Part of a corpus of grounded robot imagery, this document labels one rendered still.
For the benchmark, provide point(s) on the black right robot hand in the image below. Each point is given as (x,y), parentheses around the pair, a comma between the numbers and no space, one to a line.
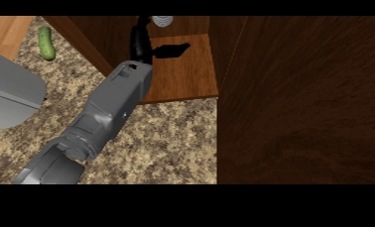
(140,46)

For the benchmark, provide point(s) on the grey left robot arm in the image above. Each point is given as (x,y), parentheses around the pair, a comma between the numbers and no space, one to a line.
(16,95)

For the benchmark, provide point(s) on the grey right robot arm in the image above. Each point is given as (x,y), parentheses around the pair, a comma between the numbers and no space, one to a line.
(112,98)

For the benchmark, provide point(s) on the brown wooden cabinet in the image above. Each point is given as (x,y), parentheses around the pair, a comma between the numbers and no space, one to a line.
(183,75)

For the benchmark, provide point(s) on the dark brown cabinet door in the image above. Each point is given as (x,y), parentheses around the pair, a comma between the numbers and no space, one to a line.
(297,105)

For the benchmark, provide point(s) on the green cucumber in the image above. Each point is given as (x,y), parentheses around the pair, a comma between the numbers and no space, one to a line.
(46,44)

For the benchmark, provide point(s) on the pale wooden board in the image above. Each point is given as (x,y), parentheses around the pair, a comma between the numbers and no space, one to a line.
(12,34)

